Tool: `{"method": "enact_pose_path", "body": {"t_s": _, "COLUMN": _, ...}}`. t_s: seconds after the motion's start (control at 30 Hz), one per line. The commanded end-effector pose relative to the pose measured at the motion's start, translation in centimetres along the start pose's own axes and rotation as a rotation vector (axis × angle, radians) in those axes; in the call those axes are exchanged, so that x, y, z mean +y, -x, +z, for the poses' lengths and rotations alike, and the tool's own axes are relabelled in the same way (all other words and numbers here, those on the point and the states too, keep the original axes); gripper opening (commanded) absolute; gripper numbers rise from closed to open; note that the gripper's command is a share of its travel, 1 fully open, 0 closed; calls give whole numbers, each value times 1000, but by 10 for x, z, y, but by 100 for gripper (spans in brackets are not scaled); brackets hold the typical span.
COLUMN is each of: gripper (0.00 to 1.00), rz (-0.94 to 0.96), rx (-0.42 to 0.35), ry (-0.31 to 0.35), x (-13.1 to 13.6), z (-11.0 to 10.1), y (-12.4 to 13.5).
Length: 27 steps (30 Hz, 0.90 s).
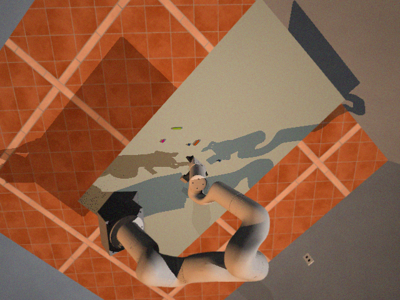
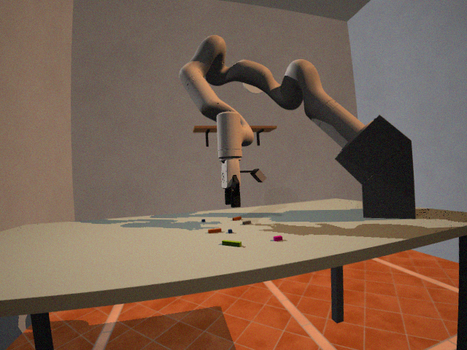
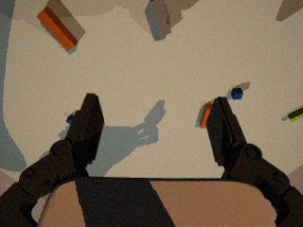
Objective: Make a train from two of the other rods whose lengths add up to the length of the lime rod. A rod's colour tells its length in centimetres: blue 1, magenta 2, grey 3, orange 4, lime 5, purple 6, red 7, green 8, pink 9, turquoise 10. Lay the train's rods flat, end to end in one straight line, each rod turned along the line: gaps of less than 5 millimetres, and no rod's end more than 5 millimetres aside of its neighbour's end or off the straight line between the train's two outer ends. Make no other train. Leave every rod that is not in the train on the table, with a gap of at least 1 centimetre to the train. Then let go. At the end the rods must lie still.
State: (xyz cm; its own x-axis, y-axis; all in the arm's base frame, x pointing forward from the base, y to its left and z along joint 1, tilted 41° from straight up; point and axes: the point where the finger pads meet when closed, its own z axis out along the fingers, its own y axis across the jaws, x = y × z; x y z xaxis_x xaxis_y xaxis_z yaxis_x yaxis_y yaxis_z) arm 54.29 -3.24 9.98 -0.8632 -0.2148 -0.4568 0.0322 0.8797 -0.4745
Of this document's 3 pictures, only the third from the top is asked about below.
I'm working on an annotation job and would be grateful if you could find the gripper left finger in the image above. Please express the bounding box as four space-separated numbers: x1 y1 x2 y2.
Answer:
0 94 104 227

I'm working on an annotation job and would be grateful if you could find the lime green rod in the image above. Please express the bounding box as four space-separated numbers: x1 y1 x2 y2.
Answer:
288 107 303 122

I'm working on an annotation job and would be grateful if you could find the orange rod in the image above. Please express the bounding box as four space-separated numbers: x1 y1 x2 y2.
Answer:
36 7 78 51
200 104 213 129

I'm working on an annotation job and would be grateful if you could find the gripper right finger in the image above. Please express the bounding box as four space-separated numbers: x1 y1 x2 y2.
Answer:
205 96 303 227

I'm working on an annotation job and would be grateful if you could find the small blue block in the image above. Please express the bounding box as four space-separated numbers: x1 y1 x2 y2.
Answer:
231 88 243 100
66 114 74 125

